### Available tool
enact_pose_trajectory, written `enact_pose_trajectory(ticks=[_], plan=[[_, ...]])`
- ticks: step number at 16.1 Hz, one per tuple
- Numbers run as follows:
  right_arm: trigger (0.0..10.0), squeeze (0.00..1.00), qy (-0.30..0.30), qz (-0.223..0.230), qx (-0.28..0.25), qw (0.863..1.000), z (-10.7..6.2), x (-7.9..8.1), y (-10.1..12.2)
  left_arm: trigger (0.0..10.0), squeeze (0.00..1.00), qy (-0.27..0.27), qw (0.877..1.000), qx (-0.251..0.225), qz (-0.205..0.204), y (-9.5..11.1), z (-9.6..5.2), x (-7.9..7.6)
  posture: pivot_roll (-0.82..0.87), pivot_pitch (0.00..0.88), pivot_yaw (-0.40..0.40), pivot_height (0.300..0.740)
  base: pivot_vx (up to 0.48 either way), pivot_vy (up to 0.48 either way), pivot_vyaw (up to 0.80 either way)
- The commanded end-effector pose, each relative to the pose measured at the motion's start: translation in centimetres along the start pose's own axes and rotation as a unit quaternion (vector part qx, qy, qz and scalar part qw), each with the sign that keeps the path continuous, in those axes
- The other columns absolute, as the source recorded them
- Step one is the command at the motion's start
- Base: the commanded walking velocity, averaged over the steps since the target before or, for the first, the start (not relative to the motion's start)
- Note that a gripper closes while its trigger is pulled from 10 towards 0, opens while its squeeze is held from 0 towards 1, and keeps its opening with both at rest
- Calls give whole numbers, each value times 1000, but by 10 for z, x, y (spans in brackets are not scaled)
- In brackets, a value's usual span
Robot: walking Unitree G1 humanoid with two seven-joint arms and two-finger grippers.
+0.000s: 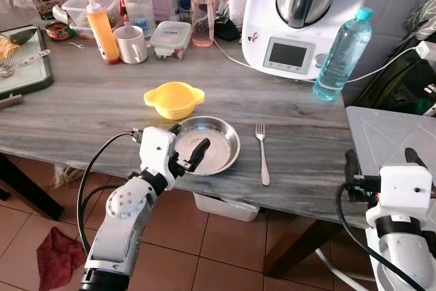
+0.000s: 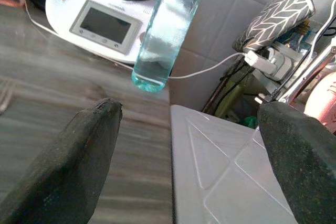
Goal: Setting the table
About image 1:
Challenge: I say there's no round steel plate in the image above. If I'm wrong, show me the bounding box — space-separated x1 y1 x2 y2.
174 116 241 176

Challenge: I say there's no yellow plastic bowl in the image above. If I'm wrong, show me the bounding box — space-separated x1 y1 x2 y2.
143 81 205 120

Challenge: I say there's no white plastic folding table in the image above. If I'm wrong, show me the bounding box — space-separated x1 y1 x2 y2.
313 106 436 291

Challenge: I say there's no white plastic storage box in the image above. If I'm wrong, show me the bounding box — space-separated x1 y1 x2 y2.
193 192 261 222

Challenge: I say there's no steel fork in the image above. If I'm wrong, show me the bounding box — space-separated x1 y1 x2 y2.
255 123 271 187

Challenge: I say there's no grey wooden table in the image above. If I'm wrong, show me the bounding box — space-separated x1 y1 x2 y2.
0 5 436 278

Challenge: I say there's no black fabric bag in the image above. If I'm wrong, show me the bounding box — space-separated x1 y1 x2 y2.
354 39 436 114

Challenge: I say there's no small clear lidded container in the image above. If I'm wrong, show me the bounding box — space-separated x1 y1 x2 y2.
150 21 193 59

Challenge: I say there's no white ceramic mug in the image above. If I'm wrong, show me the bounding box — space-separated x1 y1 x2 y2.
114 24 149 65

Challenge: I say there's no white power adapter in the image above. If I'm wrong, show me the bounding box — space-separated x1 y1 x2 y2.
416 40 436 60

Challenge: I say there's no clear water bottle blue cap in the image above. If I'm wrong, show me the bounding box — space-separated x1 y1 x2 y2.
312 7 374 102

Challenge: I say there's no pink clear bottle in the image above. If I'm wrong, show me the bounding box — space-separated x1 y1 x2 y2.
189 0 217 48

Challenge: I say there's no orange sauce squeeze bottle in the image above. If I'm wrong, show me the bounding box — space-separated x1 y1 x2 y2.
86 3 121 65

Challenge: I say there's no grey leaf print cushion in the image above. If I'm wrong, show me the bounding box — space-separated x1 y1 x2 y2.
405 0 436 40

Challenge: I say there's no white kitchen food processor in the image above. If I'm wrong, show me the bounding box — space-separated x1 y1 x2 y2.
242 0 369 80

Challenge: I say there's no small red tin can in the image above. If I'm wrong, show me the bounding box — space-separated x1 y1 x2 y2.
44 21 74 41

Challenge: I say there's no red cloth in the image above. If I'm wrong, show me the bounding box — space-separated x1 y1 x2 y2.
35 226 86 291

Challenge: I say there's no large clear plastic container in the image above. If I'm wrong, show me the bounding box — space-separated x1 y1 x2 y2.
66 0 123 38

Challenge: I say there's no dark green tray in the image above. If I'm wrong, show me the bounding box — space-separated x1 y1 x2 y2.
0 25 54 101

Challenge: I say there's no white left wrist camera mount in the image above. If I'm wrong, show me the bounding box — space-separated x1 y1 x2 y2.
140 126 179 173

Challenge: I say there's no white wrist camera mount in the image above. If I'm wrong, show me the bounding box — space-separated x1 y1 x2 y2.
140 126 179 173
378 164 434 227

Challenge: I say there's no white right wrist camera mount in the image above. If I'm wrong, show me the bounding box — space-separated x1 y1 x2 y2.
378 164 434 227

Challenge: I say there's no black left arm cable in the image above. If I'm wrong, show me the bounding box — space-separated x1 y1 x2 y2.
76 131 140 258

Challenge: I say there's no white handled utensil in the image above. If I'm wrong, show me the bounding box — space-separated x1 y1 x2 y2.
0 49 50 77

